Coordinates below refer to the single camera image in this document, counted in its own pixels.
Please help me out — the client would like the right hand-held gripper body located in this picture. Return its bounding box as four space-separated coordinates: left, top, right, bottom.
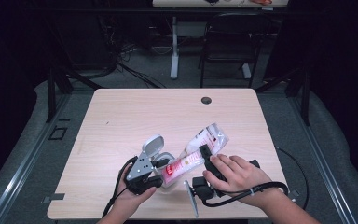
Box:
183 158 261 219

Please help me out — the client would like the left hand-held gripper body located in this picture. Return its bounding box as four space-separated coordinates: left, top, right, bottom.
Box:
125 148 157 196

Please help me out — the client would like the white red-printed plastic bag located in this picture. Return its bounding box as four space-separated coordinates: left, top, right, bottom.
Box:
162 122 230 188

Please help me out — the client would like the person's left hand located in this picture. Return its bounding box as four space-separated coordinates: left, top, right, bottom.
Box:
111 172 158 217

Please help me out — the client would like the person's right hand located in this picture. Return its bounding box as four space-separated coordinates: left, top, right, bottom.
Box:
202 153 275 207

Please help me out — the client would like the grey tape strip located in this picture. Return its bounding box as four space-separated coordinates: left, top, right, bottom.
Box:
287 189 301 201
41 192 66 204

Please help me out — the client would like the black folding chair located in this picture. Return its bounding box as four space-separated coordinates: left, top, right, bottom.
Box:
198 12 273 89

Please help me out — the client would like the white table leg stand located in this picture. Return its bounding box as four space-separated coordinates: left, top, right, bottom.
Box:
152 0 290 80

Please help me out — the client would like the black metal stand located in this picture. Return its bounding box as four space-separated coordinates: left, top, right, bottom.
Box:
255 66 311 127
46 66 103 124

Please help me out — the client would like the dark curtain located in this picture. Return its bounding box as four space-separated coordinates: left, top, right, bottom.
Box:
307 0 358 218
0 0 49 197

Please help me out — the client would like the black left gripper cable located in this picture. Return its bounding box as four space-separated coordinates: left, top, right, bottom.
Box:
102 155 139 218

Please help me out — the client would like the thick black right gripper cable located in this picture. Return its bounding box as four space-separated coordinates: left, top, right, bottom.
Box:
200 181 290 208

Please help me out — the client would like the bundle of floor cables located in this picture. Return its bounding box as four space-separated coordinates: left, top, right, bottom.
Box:
99 15 169 90

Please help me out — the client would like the thin black cable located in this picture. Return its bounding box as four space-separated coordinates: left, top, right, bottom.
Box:
273 145 310 211

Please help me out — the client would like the aluminium floor rail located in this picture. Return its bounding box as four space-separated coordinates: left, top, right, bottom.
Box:
0 92 71 224
287 91 358 224

